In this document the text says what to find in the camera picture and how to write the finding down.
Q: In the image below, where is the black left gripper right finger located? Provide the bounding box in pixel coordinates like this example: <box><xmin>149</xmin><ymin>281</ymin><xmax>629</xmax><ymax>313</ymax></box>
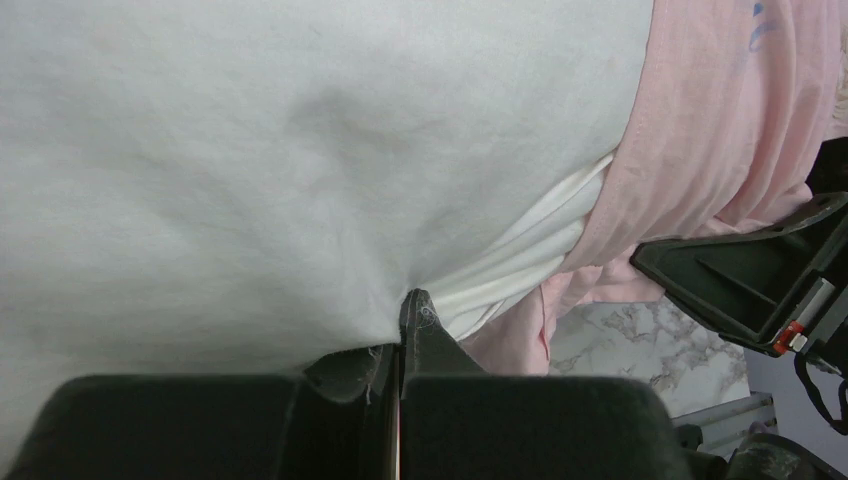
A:
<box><xmin>399</xmin><ymin>290</ymin><xmax>691</xmax><ymax>479</ymax></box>

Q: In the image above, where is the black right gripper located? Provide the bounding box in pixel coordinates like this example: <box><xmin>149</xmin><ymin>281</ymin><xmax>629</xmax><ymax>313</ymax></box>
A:
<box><xmin>630</xmin><ymin>137</ymin><xmax>847</xmax><ymax>436</ymax></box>

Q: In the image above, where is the white pillow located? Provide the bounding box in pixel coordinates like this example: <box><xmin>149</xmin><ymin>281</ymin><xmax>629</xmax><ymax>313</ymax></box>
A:
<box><xmin>1</xmin><ymin>1</ymin><xmax>653</xmax><ymax>451</ymax></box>

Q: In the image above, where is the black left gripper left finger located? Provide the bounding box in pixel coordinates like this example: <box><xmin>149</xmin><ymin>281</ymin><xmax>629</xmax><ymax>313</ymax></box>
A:
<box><xmin>8</xmin><ymin>345</ymin><xmax>397</xmax><ymax>479</ymax></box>

